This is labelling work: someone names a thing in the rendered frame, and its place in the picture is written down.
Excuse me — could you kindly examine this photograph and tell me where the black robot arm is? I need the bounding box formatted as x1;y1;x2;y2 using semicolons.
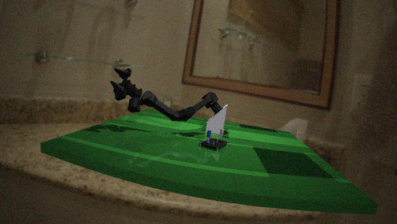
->
128;88;223;121

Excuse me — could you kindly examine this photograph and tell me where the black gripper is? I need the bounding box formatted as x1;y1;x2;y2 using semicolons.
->
110;68;136;100

